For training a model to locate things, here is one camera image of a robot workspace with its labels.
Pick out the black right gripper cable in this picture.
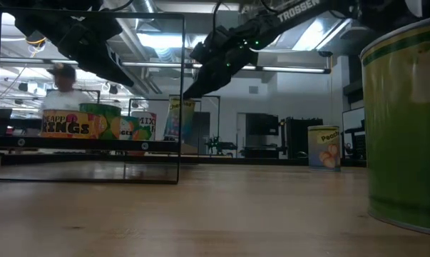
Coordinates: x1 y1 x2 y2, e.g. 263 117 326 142
210 0 225 35

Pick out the wooden shelf with black frame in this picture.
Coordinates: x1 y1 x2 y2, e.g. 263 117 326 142
0 6 222 186

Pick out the peaches can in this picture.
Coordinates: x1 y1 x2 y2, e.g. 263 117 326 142
307 124 342 173

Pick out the white board on stand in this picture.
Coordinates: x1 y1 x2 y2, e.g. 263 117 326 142
342 106 366 158

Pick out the black background robot rig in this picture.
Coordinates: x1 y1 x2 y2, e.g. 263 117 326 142
204 135 239 156

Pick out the mixed fruit can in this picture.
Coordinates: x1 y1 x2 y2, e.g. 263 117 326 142
130 111 158 141

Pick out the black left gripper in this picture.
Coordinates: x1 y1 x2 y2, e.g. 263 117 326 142
57 17 135 88

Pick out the large green label can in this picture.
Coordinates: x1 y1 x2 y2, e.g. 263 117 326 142
359 14 430 238

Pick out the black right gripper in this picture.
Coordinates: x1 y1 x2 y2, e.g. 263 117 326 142
182 24 259 100

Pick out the pineapple rings can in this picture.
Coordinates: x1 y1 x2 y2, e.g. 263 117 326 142
39 109 101 140

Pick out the black cabinet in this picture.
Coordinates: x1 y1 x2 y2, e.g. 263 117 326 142
285 116 324 160

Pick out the black metal table frame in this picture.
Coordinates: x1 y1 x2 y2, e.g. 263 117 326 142
0 151 367 168

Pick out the dark wall monitor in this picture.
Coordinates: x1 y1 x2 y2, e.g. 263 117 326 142
245 113 280 136

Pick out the long ceiling light fixture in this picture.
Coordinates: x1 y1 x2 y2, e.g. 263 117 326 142
120 60 332 75

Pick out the person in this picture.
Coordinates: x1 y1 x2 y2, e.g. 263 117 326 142
39 62 94 112

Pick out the oranges can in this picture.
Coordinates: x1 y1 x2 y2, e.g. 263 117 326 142
118 116 141 141

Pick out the blue cherries can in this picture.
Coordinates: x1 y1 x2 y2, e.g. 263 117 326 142
163 95 197 146

